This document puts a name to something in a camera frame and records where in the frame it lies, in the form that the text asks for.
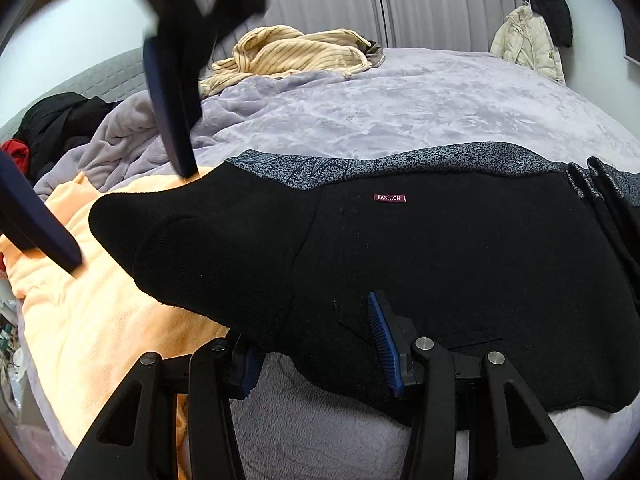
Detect orange fleece garment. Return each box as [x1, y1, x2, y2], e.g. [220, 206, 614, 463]
[1, 174, 227, 458]

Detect brown grey garment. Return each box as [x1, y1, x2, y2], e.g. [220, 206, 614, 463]
[363, 41, 385, 67]

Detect grey curtain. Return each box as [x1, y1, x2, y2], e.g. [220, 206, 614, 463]
[213, 0, 524, 60]

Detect lavender plush bed blanket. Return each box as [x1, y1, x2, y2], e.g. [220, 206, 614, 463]
[36, 49, 639, 479]

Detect black clothes pile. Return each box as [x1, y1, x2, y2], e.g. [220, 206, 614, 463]
[13, 92, 119, 185]

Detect black pants with grey waistband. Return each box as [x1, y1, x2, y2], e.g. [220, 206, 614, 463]
[89, 142, 639, 422]

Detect black hanging coat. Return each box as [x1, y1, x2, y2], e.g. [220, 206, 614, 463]
[529, 0, 573, 48]

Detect wall mounted television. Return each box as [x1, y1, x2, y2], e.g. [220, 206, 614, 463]
[620, 9, 640, 64]

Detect yellow striped garment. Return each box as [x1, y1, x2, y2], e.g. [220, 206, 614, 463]
[198, 25, 374, 98]

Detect red garment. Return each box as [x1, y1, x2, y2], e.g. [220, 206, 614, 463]
[1, 139, 29, 174]

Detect cream puffer jacket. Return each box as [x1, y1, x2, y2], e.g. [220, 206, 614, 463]
[489, 4, 565, 84]

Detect grey padded headboard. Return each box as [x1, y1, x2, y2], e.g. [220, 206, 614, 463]
[1, 48, 146, 142]

